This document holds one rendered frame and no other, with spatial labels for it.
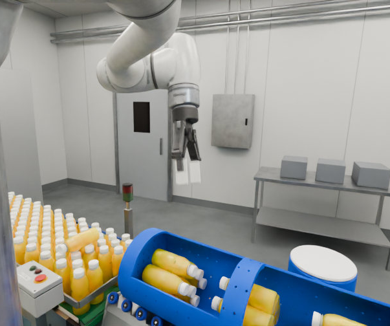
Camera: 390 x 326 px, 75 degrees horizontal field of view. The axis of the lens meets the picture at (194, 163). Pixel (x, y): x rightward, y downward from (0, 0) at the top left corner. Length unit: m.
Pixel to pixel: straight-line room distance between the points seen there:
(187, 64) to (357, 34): 3.61
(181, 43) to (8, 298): 0.65
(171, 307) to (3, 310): 0.66
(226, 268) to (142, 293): 0.33
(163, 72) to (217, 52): 3.62
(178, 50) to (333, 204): 3.81
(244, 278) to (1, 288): 0.65
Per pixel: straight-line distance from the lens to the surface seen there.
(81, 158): 5.95
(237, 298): 0.82
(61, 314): 1.30
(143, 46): 0.49
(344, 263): 1.43
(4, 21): 0.29
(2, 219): 0.30
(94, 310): 1.26
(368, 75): 4.16
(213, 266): 1.12
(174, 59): 0.74
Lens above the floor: 1.71
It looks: 12 degrees down
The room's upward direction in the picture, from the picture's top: 1 degrees clockwise
